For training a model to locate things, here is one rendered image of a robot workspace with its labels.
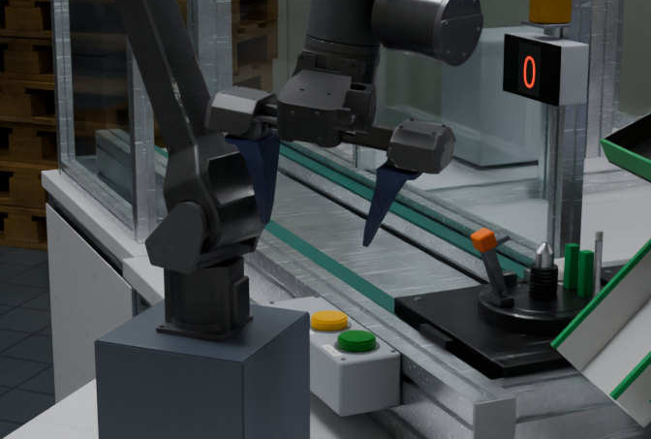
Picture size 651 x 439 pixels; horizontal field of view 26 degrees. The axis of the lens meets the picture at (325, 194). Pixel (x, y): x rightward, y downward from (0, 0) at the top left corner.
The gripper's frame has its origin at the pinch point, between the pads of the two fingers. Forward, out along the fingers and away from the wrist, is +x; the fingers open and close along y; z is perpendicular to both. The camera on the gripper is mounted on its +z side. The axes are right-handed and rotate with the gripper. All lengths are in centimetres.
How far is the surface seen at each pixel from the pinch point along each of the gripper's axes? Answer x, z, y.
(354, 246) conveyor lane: 29, -82, -15
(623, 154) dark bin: -3.8, -19.2, 21.3
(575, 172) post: 9, -67, 14
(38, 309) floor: 135, -292, -163
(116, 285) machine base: 47, -96, -56
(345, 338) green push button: 22.7, -30.2, -3.1
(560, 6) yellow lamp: -11, -63, 9
